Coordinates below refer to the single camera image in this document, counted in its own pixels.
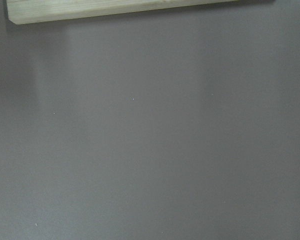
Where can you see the bamboo cutting board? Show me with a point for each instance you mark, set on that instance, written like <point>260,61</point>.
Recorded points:
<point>23,12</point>

